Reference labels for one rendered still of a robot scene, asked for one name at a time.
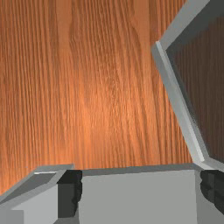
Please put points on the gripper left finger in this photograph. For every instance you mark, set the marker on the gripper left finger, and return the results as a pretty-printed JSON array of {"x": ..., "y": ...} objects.
[{"x": 35, "y": 201}]

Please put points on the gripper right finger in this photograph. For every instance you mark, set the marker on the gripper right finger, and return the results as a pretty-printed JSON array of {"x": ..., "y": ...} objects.
[{"x": 214, "y": 189}]

